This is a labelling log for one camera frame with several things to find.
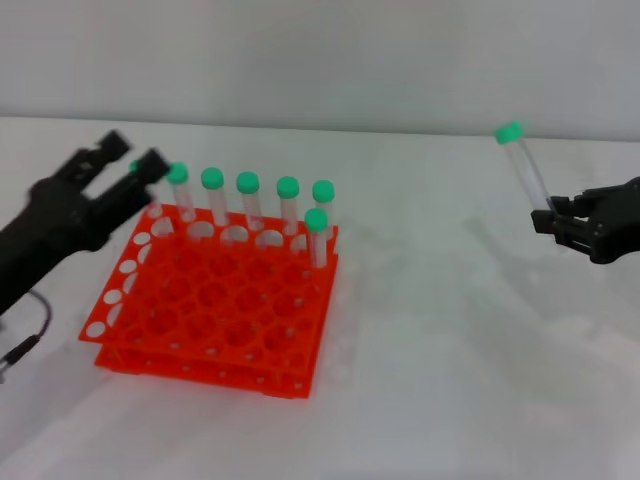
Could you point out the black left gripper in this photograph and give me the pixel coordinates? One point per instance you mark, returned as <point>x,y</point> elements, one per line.
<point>55,225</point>

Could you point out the clear test tube green cap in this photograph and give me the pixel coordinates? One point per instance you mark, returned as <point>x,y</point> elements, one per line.
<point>316,220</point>
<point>212,178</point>
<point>509,132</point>
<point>133,166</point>
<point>288,187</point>
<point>177,173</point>
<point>248,183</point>
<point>323,191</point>

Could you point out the orange plastic test tube rack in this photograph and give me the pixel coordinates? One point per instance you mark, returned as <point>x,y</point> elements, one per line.
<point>150,369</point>

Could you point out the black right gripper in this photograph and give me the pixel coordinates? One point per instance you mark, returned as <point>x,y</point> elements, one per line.
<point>615,225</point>

